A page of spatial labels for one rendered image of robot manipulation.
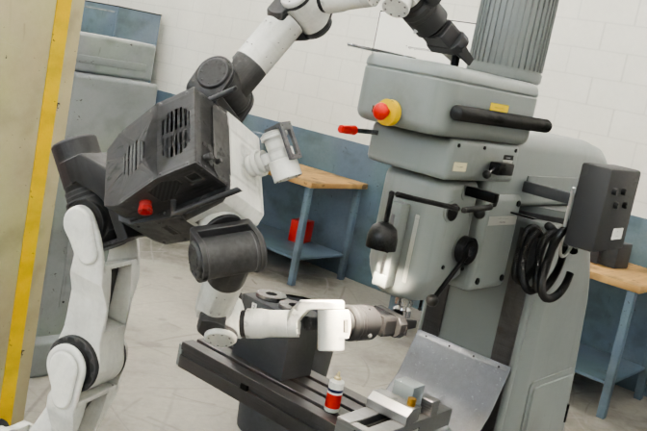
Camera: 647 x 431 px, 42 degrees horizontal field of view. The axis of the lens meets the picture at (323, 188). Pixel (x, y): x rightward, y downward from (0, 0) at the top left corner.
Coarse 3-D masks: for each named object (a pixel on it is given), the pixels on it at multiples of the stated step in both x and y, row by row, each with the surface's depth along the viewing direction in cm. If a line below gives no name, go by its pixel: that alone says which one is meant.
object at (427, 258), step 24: (384, 192) 211; (408, 192) 205; (432, 192) 202; (456, 192) 205; (408, 216) 205; (432, 216) 203; (456, 216) 207; (408, 240) 205; (432, 240) 204; (456, 240) 210; (408, 264) 205; (432, 264) 205; (456, 264) 213; (384, 288) 210; (408, 288) 206; (432, 288) 209
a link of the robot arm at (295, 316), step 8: (296, 304) 203; (304, 304) 201; (312, 304) 201; (320, 304) 201; (328, 304) 200; (336, 304) 200; (344, 304) 203; (288, 312) 203; (296, 312) 201; (304, 312) 201; (288, 320) 201; (296, 320) 201; (288, 328) 201; (296, 328) 201; (288, 336) 203; (296, 336) 202
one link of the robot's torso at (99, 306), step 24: (72, 216) 201; (72, 240) 201; (96, 240) 200; (72, 264) 203; (96, 264) 200; (120, 264) 206; (72, 288) 206; (96, 288) 201; (120, 288) 212; (72, 312) 207; (96, 312) 204; (120, 312) 213; (72, 336) 206; (96, 336) 204; (120, 336) 212; (96, 360) 204; (120, 360) 213; (96, 384) 208
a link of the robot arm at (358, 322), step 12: (324, 312) 200; (336, 312) 200; (348, 312) 202; (360, 312) 205; (312, 324) 204; (324, 324) 200; (336, 324) 200; (348, 324) 202; (360, 324) 203; (324, 336) 200; (336, 336) 200; (348, 336) 202; (360, 336) 204; (324, 348) 200; (336, 348) 199
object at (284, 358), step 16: (256, 304) 246; (272, 304) 244; (288, 304) 243; (304, 336) 241; (240, 352) 250; (256, 352) 245; (272, 352) 240; (288, 352) 237; (304, 352) 242; (272, 368) 240; (288, 368) 239; (304, 368) 244
